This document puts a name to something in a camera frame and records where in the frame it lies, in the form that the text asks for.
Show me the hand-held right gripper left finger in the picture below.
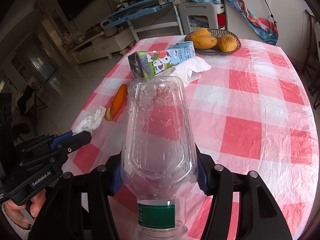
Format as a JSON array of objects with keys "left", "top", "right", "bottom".
[{"left": 27, "top": 155, "right": 123, "bottom": 240}]

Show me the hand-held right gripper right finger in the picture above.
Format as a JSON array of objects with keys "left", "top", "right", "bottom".
[{"left": 196, "top": 149, "right": 293, "bottom": 240}]

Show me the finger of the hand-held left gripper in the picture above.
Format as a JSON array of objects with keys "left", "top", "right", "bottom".
[
  {"left": 21, "top": 131, "right": 92, "bottom": 167},
  {"left": 15, "top": 129, "right": 75, "bottom": 153}
]

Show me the small white tissue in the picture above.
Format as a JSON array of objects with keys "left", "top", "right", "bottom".
[{"left": 72, "top": 106, "right": 107, "bottom": 134}]

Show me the carrot piece with pale end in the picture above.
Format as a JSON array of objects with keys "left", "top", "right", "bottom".
[{"left": 106, "top": 84, "right": 128, "bottom": 121}]

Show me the clear plastic bottle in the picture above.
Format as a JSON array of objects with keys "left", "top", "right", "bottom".
[{"left": 120, "top": 76, "right": 199, "bottom": 240}]

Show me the large white tissue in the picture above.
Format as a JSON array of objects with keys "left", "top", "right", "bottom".
[{"left": 162, "top": 56, "right": 212, "bottom": 87}]

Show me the milk carton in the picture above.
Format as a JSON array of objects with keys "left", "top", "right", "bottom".
[{"left": 128, "top": 41, "right": 196, "bottom": 79}]

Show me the person's left hand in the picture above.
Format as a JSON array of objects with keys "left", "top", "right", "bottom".
[{"left": 3, "top": 189, "right": 47, "bottom": 230}]

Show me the black metal stand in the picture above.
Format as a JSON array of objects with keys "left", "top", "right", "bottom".
[{"left": 19, "top": 85, "right": 47, "bottom": 124}]

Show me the red checkered tablecloth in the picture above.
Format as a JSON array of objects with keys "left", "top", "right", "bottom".
[{"left": 67, "top": 37, "right": 316, "bottom": 240}]

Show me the cream television cabinet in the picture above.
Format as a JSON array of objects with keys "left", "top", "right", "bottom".
[{"left": 67, "top": 29, "right": 137, "bottom": 64}]

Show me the pink kettlebell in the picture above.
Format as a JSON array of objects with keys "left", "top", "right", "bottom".
[{"left": 100, "top": 20, "right": 118, "bottom": 38}]

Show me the woven basket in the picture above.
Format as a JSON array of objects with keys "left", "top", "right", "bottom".
[{"left": 184, "top": 29, "right": 242, "bottom": 55}]

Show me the round yellow mango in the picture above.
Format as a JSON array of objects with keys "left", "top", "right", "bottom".
[{"left": 218, "top": 35, "right": 238, "bottom": 53}]

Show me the blue study desk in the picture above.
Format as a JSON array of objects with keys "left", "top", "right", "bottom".
[{"left": 101, "top": 0, "right": 184, "bottom": 42}]

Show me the red container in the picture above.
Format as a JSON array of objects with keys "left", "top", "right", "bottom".
[{"left": 216, "top": 14, "right": 227, "bottom": 29}]

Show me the colourful printed bag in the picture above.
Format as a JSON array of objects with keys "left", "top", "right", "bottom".
[{"left": 216, "top": 0, "right": 279, "bottom": 46}]

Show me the white plastic stool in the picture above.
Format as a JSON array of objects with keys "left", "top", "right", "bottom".
[{"left": 177, "top": 2, "right": 218, "bottom": 34}]

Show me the white cabinet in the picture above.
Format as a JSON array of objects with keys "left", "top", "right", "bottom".
[{"left": 224, "top": 0, "right": 310, "bottom": 55}]

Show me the black hanging strap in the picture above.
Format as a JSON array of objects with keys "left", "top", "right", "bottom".
[{"left": 252, "top": 0, "right": 278, "bottom": 26}]

